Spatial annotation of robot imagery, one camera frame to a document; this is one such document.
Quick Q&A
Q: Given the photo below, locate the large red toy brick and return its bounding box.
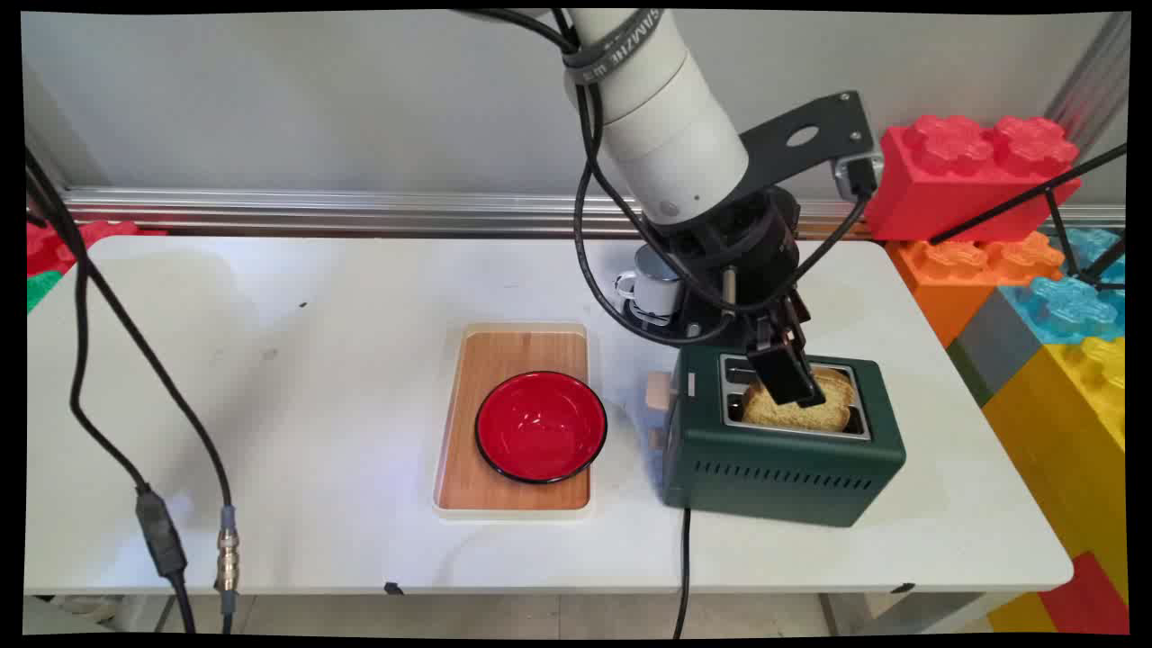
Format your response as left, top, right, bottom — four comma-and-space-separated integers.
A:
862, 113, 1083, 245

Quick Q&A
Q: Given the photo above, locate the green toy brick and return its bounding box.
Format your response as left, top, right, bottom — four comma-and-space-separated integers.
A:
26, 269, 66, 314

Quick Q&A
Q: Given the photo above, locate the aluminium rail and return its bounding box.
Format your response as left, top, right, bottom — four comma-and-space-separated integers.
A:
61, 186, 1127, 239

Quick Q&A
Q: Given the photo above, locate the white enamel mug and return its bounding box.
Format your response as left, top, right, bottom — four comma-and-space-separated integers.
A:
614, 244, 687, 319

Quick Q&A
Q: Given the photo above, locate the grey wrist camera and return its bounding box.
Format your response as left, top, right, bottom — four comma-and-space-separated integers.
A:
832, 151, 887, 201

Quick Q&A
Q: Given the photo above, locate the wooden tray with white rim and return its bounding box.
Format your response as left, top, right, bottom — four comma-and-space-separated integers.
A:
432, 321, 596, 522

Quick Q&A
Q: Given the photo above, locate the large light blue toy brick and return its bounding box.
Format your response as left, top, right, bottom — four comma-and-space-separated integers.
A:
997, 227, 1127, 347

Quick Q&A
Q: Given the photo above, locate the large yellow toy brick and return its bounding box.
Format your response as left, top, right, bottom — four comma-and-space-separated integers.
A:
979, 336, 1128, 635

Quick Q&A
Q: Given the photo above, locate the toasted bread slice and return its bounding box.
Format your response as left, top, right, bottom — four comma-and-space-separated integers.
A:
741, 366, 857, 434

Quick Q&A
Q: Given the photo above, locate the black toaster power cord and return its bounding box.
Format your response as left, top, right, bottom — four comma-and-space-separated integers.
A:
672, 508, 693, 640

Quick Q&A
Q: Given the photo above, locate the red bowl with black rim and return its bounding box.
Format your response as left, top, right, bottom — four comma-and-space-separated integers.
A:
473, 370, 609, 486

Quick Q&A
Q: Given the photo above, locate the large orange toy brick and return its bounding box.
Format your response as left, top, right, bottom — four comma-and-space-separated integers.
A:
886, 231, 1067, 349

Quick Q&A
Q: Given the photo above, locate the black cable with metal connector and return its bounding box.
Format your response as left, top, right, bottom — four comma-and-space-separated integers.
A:
25, 166, 241, 636

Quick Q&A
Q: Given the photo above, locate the black tripod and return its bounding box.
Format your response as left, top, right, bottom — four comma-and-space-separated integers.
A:
927, 142, 1128, 292

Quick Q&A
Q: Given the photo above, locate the dark green toaster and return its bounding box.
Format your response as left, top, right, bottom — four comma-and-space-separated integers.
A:
645, 346, 908, 528

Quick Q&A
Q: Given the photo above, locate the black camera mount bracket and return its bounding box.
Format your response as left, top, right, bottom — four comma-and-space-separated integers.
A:
720, 90, 885, 212

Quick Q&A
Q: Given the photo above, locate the metal table leg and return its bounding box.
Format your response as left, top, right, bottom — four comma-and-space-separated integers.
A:
817, 592, 1022, 636

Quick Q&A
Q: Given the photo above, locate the large grey toy brick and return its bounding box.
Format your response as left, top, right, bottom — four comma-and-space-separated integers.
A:
945, 287, 1047, 408

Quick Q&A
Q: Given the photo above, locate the red toy brick with studs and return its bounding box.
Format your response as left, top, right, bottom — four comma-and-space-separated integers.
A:
26, 220, 169, 278

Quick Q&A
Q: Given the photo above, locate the grey velcro cable strap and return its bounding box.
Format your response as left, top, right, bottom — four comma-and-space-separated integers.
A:
562, 9, 668, 87

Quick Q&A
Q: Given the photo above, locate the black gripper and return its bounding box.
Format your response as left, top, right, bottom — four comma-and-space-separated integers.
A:
641, 184, 826, 408

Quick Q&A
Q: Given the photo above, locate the black cable with inline box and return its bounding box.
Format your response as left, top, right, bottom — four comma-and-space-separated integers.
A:
25, 148, 198, 636

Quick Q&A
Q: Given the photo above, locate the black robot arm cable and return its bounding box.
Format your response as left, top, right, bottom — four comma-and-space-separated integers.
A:
454, 9, 872, 347

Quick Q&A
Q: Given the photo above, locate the aluminium profile post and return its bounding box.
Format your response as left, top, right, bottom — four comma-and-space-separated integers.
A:
1042, 13, 1131, 156

